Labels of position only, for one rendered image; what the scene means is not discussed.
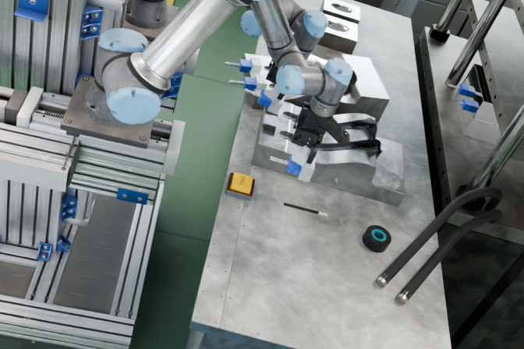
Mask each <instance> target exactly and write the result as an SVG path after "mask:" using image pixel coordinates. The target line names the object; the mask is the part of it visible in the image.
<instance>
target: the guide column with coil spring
mask: <svg viewBox="0 0 524 349"><path fill-rule="evenodd" d="M506 1H507V0H490V2H489V4H488V5H487V7H486V9H485V11H484V12H483V15H482V16H481V17H480V20H479V22H478V24H477V25H476V27H475V29H474V30H473V32H472V34H471V36H470V37H469V39H468V41H467V43H466V45H465V47H464V48H463V49H462V52H461V54H460V56H459V57H458V59H457V61H456V62H455V64H454V66H453V68H452V69H451V71H450V73H449V75H448V77H447V79H446V80H445V81H444V84H445V85H446V86H447V84H448V83H450V84H452V85H456V86H457V85H458V84H459V82H460V80H461V78H462V77H463V75H464V73H465V71H466V70H467V68H468V67H469V64H470V62H471V61H472V60H473V57H474V56H475V54H476V53H477V51H478V48H479V46H480V45H481V43H482V41H483V40H484V38H485V37H486V35H487V33H488V32H489V30H490V28H491V27H492V25H493V23H494V21H495V20H496V18H497V16H498V14H499V12H500V11H501V9H502V8H503V6H504V4H505V3H506ZM448 87H449V86H448ZM449 88H452V87H449ZM452 89H455V88H452Z"/></svg>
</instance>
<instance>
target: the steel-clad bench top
mask: <svg viewBox="0 0 524 349"><path fill-rule="evenodd" d="M296 1H297V2H298V3H299V4H300V5H301V6H302V7H303V8H304V9H306V10H307V11H308V10H309V9H317V10H319V12H320V7H321V5H322V2H323V0H296ZM339 1H341V2H345V3H349V4H351V5H355V6H358V7H360V21H359V25H358V27H357V43H356V46H355V48H354V51H353V53H352V56H359V57H364V58H370V60H371V62H372V64H373V66H374V68H375V70H376V72H377V74H378V76H379V78H380V80H381V82H382V84H383V86H384V88H385V90H386V92H387V94H388V96H389V98H390V100H389V102H388V105H387V107H386V108H385V110H384V113H383V114H382V116H381V118H380V120H379V122H376V124H377V134H376V137H380V138H382V139H387V140H390V141H392V142H396V143H401V144H402V159H403V169H404V179H405V196H404V198H403V199H402V201H401V202H400V204H399V206H393V205H390V204H387V203H383V202H379V201H377V200H374V199H369V198H366V197H363V196H358V195H355V194H352V193H350V192H345V191H342V190H339V189H334V188H331V187H328V186H325V185H321V184H317V183H315V182H305V181H303V180H299V179H297V178H296V177H293V176H291V175H287V174H282V173H280V172H277V171H272V170H269V169H266V168H263V167H258V166H256V165H252V164H251V163H252V159H253V151H254V147H255V143H256V138H257V131H258V127H259V123H260V116H261V114H262V111H263V110H261V109H253V108H252V106H251V103H250V98H249V94H248V92H246V95H245V98H244V101H243V107H242V111H241V115H240V118H239V124H238V128H237V131H236V134H235V140H234V144H233V148H232V153H231V156H230V161H229V164H228V170H227V173H226V177H225V183H224V186H223V189H222V194H221V199H220V203H219V206H218V212H217V216H216V219H215V222H214V229H213V232H212V235H211V242H210V245H209V249H208V252H207V258H206V262H205V265H204V271H203V275H202V278H201V282H200V287H199V291H198V295H197V298H196V304H195V307H194V311H193V317H192V320H191V321H192V322H195V323H200V324H204V325H207V326H212V327H215V328H219V327H220V328H219V329H221V330H227V331H230V332H233V333H238V334H242V335H244V336H248V337H253V338H256V339H259V340H265V341H268V342H271V343H274V344H280V345H282V346H286V347H291V348H294V349H451V341H450V333H449V327H448V315H447V309H446V302H445V296H444V283H443V277H442V270H441V262H439V264H438V265H437V266H436V267H435V269H434V270H433V271H432V272H431V274H430V275H429V276H428V278H427V279H426V280H425V281H424V282H423V283H422V284H421V285H420V287H419V288H418V289H417V290H416V292H415V293H414V294H413V296H412V297H411V298H410V299H409V300H408V301H407V302H406V303H405V304H404V305H402V304H400V303H399V302H398V301H397V296H398V295H399V294H400V292H401V291H402V290H403V289H404V287H405V286H406V285H407V284H408V283H409V282H410V281H411V279H412V278H413V277H414V276H415V275H416V274H417V272H418V271H419V270H420V269H421V267H422V266H423V265H424V264H425V263H426V261H427V260H428V259H429V258H430V257H431V256H432V255H433V254H434V252H435V251H436V250H437V249H438V247H439V245H438V239H437V232H436V233H435V234H434V235H433V236H432V237H431V238H430V239H429V240H428V241H427V243H426V244H425V245H424V246H423V247H422V248H421V249H420V250H419V251H418V252H417V253H416V254H415V255H414V256H413V257H412V258H411V259H410V260H409V261H408V262H407V263H406V264H405V265H404V266H403V267H402V269H401V270H400V271H399V272H398V273H397V274H396V275H395V276H394V277H393V278H392V279H391V280H390V282H389V283H388V284H387V285H386V286H385V287H380V286H379V285H378V284H377V282H376V280H377V278H378V277H379V276H380V275H381V274H382V273H383V272H384V271H385V270H386V269H387V268H388V267H389V266H390V265H391V264H392V263H393V262H394V261H395V260H396V259H397V258H398V257H399V256H400V255H401V254H402V253H403V252H404V251H405V250H406V249H407V247H408V246H409V245H410V244H411V243H412V242H413V241H414V240H415V239H416V238H417V237H418V236H419V235H420V234H421V233H422V232H423V231H424V230H425V228H426V227H427V226H428V225H429V224H430V223H431V222H432V221H433V220H434V219H435V213H434V201H433V195H432V188H431V182H430V169H429V163H428V156H427V145H426V138H425V132H424V124H423V112H422V106H421V100H420V88H419V81H418V75H417V67H416V56H415V49H414V43H413V36H412V24H411V19H410V18H407V17H404V16H400V15H397V14H394V13H392V12H388V11H385V10H383V9H378V8H375V7H373V6H370V5H365V4H363V3H360V2H356V1H353V0H339ZM251 165H252V166H251ZM250 169H251V170H250ZM231 172H232V173H234V172H238V173H240V174H243V175H248V176H251V177H253V179H255V184H254V188H253V196H252V199H251V201H248V200H245V202H244V199H240V198H237V197H234V196H229V195H226V194H225V191H226V188H227V184H228V178H229V175H230V173H231ZM284 203H289V204H292V205H295V206H301V207H304V208H307V209H311V210H316V211H319V212H322V213H327V217H326V216H323V215H320V214H317V213H311V212H308V211H305V210H299V209H296V208H293V207H290V206H284ZM371 225H378V226H381V227H383V228H384V229H386V230H387V231H388V232H389V234H390V235H391V243H390V245H389V246H388V247H387V249H386V250H385V251H384V252H373V251H371V250H369V249H368V248H367V247H366V246H365V245H364V244H363V235H364V233H365V231H366V230H367V228H368V227H369V226H371ZM237 236H238V237H237ZM236 240H237V241H236ZM235 244H236V245H235ZM233 256H234V257H233ZM230 272H231V273H230ZM227 288H228V289H227ZM226 291H227V293H226ZM225 296H226V297H225Z"/></svg>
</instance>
